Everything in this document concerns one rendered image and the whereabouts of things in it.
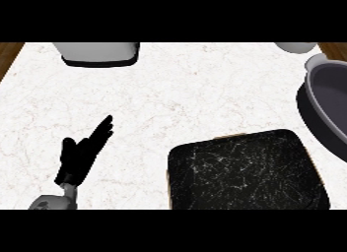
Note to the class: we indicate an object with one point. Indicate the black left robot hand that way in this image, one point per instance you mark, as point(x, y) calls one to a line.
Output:
point(78, 154)

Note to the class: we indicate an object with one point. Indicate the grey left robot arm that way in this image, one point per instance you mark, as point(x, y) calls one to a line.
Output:
point(59, 198)

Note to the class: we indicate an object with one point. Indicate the black scratched tray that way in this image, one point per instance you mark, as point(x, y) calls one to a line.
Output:
point(243, 172)

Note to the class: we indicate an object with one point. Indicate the grey pot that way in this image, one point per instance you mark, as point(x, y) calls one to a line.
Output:
point(333, 105)

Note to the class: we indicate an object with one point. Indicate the pale grey appliance black base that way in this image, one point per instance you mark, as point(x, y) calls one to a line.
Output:
point(99, 54)

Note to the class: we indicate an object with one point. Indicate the pale grey round object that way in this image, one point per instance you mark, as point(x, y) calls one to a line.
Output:
point(295, 47)

